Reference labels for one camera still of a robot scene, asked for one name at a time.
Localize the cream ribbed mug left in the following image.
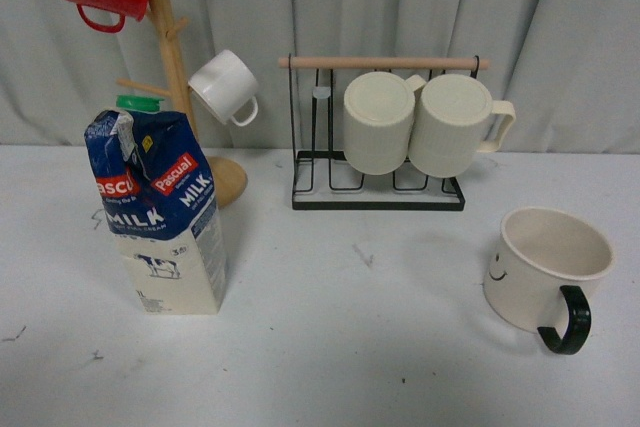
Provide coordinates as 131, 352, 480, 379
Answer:
343, 71, 427, 175

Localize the cream ribbed mug right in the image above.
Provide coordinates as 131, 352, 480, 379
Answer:
408, 74, 516, 178

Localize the white enamel mug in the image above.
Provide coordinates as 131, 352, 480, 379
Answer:
188, 50, 259, 127

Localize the blue white milk carton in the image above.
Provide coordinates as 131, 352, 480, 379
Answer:
84, 107, 227, 315

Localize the cream smiley mug black handle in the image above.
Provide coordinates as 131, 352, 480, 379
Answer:
483, 207, 614, 355

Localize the wooden mug tree stand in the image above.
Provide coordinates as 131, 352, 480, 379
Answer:
116, 0, 248, 208

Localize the grey curtain backdrop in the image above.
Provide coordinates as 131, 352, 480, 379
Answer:
1, 0, 639, 154

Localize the black wire cup rack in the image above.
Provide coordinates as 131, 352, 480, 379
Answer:
278, 54, 490, 212

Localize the cream ribbed mug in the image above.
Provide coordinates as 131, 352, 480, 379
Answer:
408, 74, 516, 178
343, 71, 427, 175

